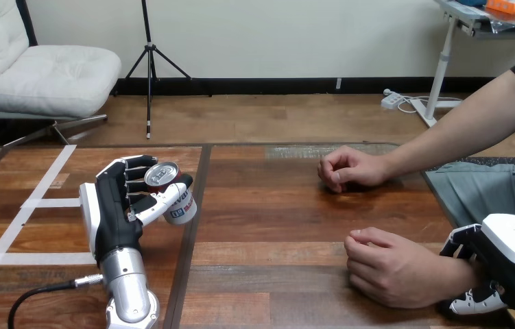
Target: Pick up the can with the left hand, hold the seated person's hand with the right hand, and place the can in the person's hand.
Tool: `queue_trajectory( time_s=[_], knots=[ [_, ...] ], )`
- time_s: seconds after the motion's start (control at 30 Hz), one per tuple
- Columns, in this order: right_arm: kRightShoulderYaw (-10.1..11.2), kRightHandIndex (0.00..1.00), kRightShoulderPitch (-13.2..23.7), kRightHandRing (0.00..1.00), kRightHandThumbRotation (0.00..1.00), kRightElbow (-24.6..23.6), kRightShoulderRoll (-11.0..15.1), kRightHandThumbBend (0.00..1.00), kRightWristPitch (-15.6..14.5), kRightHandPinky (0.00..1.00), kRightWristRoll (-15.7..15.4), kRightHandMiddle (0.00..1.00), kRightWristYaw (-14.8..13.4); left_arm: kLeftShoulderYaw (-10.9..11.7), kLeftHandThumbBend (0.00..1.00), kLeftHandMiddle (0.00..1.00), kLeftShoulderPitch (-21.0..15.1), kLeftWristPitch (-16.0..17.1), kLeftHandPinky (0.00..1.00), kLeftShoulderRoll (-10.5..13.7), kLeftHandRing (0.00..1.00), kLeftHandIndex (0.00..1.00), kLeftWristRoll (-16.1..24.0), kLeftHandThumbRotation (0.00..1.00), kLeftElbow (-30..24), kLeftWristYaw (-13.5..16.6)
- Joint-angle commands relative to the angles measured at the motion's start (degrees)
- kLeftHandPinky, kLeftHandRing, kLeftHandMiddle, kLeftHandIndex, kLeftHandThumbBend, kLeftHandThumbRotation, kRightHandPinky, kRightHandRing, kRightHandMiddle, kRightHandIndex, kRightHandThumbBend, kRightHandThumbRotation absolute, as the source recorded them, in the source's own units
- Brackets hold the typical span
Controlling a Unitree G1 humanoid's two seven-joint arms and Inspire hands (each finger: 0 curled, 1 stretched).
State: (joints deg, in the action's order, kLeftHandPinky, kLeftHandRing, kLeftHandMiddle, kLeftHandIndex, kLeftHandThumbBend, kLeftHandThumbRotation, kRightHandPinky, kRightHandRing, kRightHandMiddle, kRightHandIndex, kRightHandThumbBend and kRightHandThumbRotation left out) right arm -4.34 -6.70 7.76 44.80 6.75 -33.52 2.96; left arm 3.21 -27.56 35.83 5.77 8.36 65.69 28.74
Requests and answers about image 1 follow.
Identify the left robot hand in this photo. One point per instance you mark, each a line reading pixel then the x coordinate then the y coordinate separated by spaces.
pixel 111 213

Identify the white power strip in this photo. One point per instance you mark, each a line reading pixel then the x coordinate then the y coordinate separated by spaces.
pixel 391 100

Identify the person's body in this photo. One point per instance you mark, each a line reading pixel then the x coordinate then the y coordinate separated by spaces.
pixel 480 195

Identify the black tripod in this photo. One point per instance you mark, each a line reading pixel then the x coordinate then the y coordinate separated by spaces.
pixel 150 59

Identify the person's forearm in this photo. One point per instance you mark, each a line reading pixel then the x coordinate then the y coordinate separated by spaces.
pixel 461 131
pixel 474 279

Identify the white cushioned chair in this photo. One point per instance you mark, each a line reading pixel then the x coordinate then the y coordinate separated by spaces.
pixel 48 77

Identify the white desk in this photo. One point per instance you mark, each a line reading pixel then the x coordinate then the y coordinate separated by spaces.
pixel 441 68

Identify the orange thing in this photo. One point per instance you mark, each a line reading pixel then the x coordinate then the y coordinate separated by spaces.
pixel 511 5

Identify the red and white drink can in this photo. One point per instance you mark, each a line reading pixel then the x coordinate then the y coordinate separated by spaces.
pixel 183 210

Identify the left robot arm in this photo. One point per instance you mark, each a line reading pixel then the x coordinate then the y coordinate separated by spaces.
pixel 125 286

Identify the person's hand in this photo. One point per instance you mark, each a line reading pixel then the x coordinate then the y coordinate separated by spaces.
pixel 357 168
pixel 398 272

